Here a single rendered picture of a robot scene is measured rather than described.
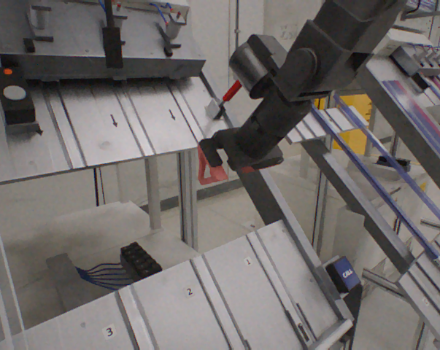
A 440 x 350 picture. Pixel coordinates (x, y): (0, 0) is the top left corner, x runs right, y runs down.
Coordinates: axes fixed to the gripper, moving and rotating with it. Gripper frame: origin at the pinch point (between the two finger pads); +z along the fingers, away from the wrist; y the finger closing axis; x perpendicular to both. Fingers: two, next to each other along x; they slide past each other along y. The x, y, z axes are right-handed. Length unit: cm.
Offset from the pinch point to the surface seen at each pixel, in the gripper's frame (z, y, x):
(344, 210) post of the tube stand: 4.3, -29.9, 14.8
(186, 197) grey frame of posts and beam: 33.0, -10.3, -8.9
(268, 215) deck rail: 4.1, -7.9, 9.1
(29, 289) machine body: 48, 31, -3
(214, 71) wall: 110, -134, -137
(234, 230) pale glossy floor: 144, -101, -11
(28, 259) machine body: 58, 29, -13
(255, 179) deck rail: 2.4, -7.9, 1.9
